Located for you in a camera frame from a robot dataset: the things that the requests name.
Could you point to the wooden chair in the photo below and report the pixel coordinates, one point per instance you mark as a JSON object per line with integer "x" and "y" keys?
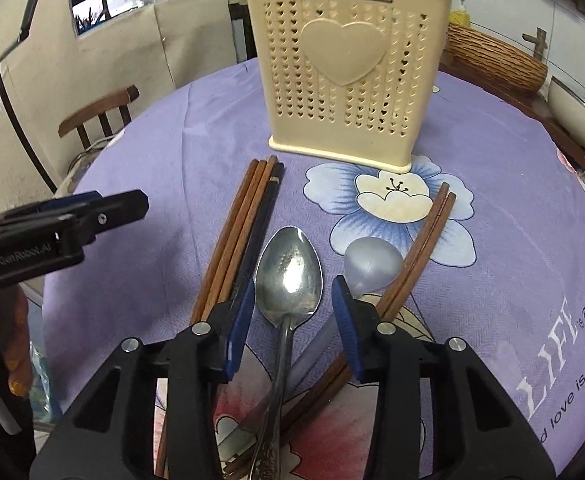
{"x": 97, "y": 110}

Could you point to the metal spoon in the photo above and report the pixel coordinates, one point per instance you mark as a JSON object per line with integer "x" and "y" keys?
{"x": 287, "y": 275}

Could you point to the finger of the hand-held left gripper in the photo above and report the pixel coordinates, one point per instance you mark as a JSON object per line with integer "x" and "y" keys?
{"x": 67, "y": 204}
{"x": 112, "y": 210}

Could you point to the person's left hand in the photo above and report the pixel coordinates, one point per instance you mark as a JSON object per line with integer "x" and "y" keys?
{"x": 15, "y": 320}

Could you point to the cream plastic utensil holder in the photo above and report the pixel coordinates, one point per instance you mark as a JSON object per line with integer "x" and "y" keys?
{"x": 342, "y": 50}

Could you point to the translucent plastic spoon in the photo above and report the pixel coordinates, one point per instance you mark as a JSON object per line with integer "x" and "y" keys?
{"x": 372, "y": 265}

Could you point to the yellow bottle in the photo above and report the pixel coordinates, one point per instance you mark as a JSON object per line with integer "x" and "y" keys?
{"x": 460, "y": 12}

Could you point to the beige cloth cover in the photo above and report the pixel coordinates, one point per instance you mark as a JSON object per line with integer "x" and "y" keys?
{"x": 122, "y": 55}

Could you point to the black chopstick with gold band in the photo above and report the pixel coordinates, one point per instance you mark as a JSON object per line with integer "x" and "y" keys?
{"x": 262, "y": 230}

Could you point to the woven brown basket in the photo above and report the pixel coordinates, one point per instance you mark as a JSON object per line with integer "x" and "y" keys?
{"x": 492, "y": 60}

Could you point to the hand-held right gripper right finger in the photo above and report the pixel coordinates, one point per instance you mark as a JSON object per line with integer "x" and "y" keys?
{"x": 347, "y": 332}

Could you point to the purple floral tablecloth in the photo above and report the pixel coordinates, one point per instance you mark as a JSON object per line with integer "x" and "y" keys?
{"x": 172, "y": 160}

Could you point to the brown wooden chopstick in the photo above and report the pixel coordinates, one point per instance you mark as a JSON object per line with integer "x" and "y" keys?
{"x": 252, "y": 220}
{"x": 431, "y": 240}
{"x": 421, "y": 230}
{"x": 237, "y": 230}
{"x": 225, "y": 230}

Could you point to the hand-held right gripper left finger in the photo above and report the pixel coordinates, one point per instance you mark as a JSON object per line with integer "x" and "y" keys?
{"x": 237, "y": 332}

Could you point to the wooden stand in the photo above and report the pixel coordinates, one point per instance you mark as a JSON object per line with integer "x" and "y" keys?
{"x": 539, "y": 45}

